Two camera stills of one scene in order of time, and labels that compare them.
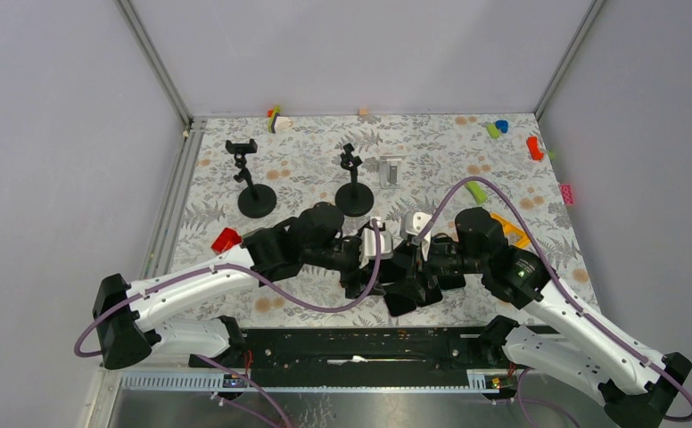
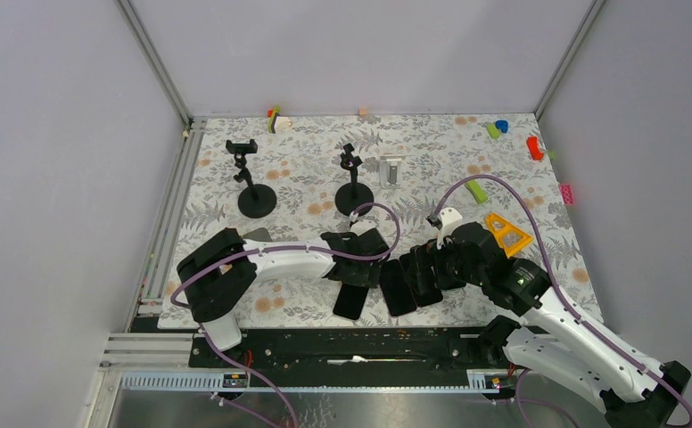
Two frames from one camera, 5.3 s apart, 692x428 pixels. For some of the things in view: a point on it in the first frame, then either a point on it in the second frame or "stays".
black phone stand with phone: [355, 199] stays
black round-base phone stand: [258, 201] stays
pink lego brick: [567, 193] stays
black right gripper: [413, 278] → [447, 241]
